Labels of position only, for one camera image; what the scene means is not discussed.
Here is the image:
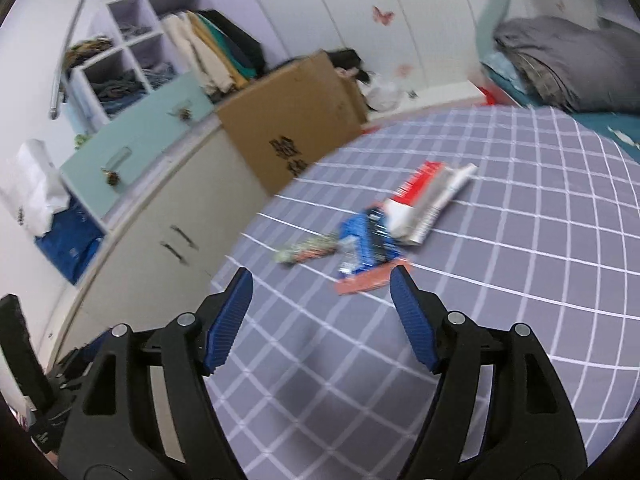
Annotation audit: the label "blue snack wrapper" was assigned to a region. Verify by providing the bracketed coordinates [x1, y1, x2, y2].
[337, 206, 401, 278]

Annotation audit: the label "red white carton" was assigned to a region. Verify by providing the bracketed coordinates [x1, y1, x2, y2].
[383, 162, 477, 246]

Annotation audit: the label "green patterned snack wrapper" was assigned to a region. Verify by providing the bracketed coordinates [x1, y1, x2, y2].
[274, 233, 338, 266]

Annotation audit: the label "beige low cabinet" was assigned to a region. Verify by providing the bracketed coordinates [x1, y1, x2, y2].
[37, 128, 268, 366]

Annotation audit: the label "grey checked table cloth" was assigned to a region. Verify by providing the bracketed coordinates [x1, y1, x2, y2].
[206, 106, 639, 479]

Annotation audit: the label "light blue drawer unit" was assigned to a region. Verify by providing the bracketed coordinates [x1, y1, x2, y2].
[61, 73, 214, 219]

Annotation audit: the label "large brown cardboard box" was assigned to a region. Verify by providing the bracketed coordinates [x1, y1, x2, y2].
[217, 51, 367, 195]

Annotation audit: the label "white plastic bag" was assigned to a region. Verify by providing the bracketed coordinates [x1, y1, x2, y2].
[361, 74, 404, 113]

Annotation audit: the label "blue white paper bag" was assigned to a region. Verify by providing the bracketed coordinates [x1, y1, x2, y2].
[1, 139, 104, 285]

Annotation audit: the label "hanging clothes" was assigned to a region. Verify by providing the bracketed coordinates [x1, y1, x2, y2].
[160, 10, 266, 101]

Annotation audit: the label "white shelf unit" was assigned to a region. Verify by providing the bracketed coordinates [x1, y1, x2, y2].
[62, 0, 212, 133]

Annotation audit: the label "teal bed sheet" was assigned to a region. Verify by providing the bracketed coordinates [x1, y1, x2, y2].
[480, 52, 640, 162]

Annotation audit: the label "grey folded duvet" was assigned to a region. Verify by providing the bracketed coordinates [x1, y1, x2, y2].
[494, 16, 639, 114]

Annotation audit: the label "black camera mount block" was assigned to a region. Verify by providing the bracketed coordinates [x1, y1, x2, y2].
[1, 294, 55, 415]

